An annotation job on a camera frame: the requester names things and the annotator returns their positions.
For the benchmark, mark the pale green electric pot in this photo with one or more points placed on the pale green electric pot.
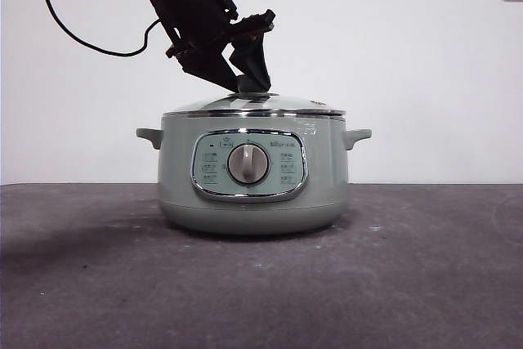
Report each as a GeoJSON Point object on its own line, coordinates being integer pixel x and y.
{"type": "Point", "coordinates": [180, 169]}

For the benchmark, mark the glass lid with green knob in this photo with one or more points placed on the glass lid with green knob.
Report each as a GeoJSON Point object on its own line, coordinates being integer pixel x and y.
{"type": "Point", "coordinates": [278, 104]}

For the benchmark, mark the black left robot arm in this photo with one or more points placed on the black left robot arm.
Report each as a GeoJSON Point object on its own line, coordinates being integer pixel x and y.
{"type": "Point", "coordinates": [177, 1]}

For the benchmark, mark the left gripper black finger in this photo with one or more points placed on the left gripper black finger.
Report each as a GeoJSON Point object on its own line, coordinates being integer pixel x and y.
{"type": "Point", "coordinates": [210, 67]}
{"type": "Point", "coordinates": [254, 59]}

